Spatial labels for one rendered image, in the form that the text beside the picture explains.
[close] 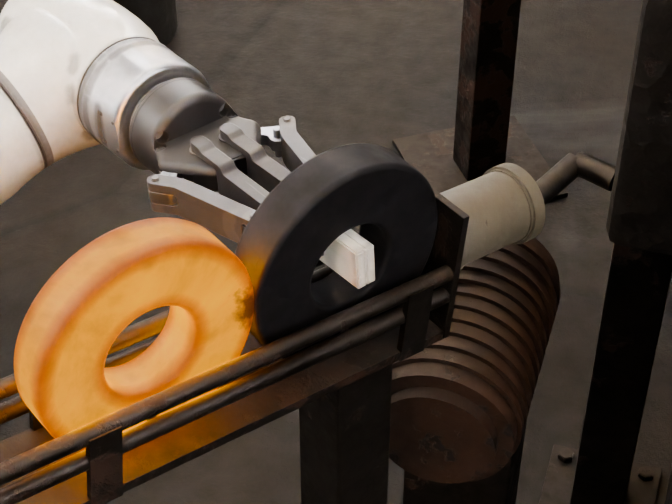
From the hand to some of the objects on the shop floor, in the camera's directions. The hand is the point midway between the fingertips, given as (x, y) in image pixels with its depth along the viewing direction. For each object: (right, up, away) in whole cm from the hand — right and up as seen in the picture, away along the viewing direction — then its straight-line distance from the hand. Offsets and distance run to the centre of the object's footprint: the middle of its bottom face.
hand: (333, 243), depth 96 cm
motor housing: (+11, -44, +58) cm, 74 cm away
